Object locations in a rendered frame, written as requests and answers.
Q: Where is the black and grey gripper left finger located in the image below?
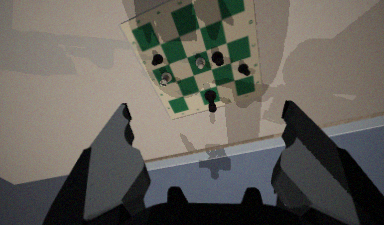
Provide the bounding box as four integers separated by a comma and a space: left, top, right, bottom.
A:
42, 103, 151, 225

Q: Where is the white pawn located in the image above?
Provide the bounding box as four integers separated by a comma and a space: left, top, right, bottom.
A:
196, 57, 205, 69

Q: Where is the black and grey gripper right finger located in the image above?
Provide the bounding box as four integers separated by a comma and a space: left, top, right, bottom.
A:
271, 100, 384, 225

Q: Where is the green and white chessboard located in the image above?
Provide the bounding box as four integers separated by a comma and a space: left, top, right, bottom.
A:
120, 0, 262, 119

